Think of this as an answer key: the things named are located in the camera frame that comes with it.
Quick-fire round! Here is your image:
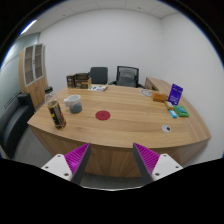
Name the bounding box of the black leather sofa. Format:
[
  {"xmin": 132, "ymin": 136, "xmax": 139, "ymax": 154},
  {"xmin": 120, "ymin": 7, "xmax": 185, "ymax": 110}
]
[{"xmin": 0, "ymin": 92, "xmax": 36, "ymax": 160}]

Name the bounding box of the black mesh-back office chair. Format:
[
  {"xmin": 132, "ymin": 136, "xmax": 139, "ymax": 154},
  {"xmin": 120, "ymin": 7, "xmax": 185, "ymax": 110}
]
[{"xmin": 109, "ymin": 65, "xmax": 145, "ymax": 89}]

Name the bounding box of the wide dark brown box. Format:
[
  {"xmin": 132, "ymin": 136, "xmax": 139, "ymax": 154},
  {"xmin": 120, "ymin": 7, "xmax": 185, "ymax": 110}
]
[{"xmin": 74, "ymin": 72, "xmax": 90, "ymax": 81}]

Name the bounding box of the small dark brown box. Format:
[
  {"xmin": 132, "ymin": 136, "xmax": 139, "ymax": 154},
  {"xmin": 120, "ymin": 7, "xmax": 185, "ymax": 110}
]
[{"xmin": 65, "ymin": 74, "xmax": 76, "ymax": 89}]

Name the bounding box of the low wooden side desk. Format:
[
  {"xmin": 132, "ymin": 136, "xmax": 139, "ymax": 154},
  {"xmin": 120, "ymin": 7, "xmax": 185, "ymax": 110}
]
[{"xmin": 144, "ymin": 76, "xmax": 174, "ymax": 96}]

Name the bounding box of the purple standing sign card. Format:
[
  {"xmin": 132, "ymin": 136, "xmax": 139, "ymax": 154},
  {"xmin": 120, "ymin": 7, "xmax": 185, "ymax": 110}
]
[{"xmin": 167, "ymin": 83, "xmax": 184, "ymax": 106}]

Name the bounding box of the wooden glass-door shelf cabinet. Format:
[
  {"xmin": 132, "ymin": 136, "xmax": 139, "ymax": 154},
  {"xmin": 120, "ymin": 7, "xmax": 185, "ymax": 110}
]
[{"xmin": 18, "ymin": 43, "xmax": 49, "ymax": 109}]

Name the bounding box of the brown cardboard box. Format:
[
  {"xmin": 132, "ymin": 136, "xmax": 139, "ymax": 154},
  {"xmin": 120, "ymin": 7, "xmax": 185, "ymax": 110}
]
[{"xmin": 75, "ymin": 78, "xmax": 93, "ymax": 90}]

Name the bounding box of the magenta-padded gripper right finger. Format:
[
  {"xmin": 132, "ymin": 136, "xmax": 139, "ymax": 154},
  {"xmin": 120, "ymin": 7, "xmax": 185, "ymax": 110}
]
[{"xmin": 132, "ymin": 142, "xmax": 184, "ymax": 185}]

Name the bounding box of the small light blue box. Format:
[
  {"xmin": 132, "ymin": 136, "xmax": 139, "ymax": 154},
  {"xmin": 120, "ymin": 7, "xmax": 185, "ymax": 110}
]
[{"xmin": 168, "ymin": 109, "xmax": 179, "ymax": 120}]

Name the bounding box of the clear black-capped drink bottle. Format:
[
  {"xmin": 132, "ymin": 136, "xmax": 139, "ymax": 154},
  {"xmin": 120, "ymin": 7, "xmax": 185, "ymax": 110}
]
[{"xmin": 44, "ymin": 86, "xmax": 67, "ymax": 130}]

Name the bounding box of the orange box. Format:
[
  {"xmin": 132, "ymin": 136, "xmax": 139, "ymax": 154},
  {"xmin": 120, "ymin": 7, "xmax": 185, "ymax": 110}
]
[{"xmin": 151, "ymin": 91, "xmax": 169, "ymax": 103}]

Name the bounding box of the small tan box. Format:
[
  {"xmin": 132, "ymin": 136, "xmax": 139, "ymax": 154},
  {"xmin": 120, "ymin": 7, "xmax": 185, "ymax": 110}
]
[{"xmin": 163, "ymin": 100, "xmax": 175, "ymax": 111}]

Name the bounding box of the round grey cable grommet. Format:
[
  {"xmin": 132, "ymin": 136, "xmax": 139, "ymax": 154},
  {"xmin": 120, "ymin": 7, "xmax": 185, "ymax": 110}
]
[{"xmin": 161, "ymin": 123, "xmax": 172, "ymax": 133}]

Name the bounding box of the green box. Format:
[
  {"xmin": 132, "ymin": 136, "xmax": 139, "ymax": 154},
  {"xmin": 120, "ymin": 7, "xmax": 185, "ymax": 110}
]
[{"xmin": 173, "ymin": 105, "xmax": 190, "ymax": 118}]

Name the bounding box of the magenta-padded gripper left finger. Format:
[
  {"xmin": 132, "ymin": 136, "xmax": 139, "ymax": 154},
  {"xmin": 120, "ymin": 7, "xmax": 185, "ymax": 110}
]
[{"xmin": 41, "ymin": 142, "xmax": 92, "ymax": 186}]

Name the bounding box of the black solid-back office chair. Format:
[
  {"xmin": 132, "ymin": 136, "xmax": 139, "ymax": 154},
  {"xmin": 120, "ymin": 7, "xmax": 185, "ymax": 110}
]
[{"xmin": 89, "ymin": 66, "xmax": 109, "ymax": 85}]

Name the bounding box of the flat round red coaster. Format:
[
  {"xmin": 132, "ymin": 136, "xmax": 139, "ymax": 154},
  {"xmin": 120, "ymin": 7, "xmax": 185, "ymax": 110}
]
[{"xmin": 94, "ymin": 110, "xmax": 112, "ymax": 121}]

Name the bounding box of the round grey white disc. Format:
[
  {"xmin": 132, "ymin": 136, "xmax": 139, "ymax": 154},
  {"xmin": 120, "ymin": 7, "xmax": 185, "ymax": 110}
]
[{"xmin": 140, "ymin": 88, "xmax": 154, "ymax": 98}]

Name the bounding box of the white and grey mug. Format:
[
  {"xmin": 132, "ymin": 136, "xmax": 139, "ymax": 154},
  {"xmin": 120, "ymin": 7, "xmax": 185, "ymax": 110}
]
[{"xmin": 63, "ymin": 94, "xmax": 83, "ymax": 115}]

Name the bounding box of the white and green leaflet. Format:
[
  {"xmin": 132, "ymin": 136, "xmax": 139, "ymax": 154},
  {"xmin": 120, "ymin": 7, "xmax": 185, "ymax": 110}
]
[{"xmin": 87, "ymin": 84, "xmax": 108, "ymax": 92}]

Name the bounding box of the rectangular ceiling light panel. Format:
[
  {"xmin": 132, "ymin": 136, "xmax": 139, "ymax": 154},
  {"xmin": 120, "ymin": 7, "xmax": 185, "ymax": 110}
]
[{"xmin": 19, "ymin": 19, "xmax": 38, "ymax": 36}]

